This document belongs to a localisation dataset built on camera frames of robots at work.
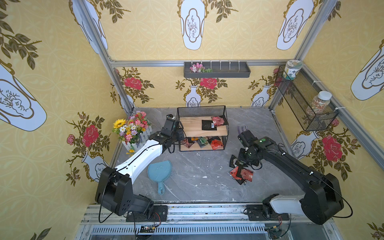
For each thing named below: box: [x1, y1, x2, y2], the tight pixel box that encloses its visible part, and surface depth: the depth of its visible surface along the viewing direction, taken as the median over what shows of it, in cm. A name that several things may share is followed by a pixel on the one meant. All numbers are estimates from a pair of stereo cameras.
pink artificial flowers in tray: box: [189, 62, 213, 73], surface depth 89 cm
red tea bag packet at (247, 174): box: [240, 168, 254, 182], surface depth 87 cm
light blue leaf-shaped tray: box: [147, 160, 173, 195], surface depth 90 cm
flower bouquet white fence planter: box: [112, 111, 153, 157], surface depth 90 cm
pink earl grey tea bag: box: [211, 116, 225, 127], surface depth 94 cm
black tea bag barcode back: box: [201, 120, 217, 131], surface depth 91 cm
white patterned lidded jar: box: [282, 59, 303, 80], surface depth 87 cm
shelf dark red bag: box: [180, 138, 192, 149], surface depth 100 cm
